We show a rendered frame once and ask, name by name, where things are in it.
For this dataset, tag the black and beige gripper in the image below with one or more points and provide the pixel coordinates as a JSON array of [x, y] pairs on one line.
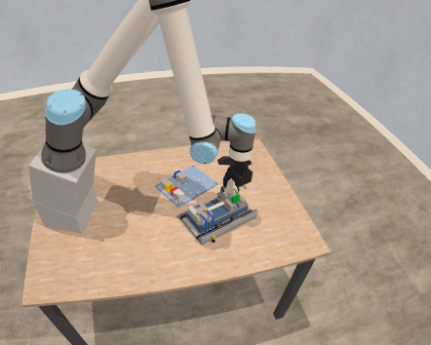
[[238, 171]]

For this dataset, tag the grey metal blank with blue end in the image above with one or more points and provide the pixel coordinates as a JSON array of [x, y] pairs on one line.
[[180, 176]]

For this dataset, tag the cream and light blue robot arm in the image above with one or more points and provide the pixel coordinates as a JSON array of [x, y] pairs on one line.
[[68, 112]]

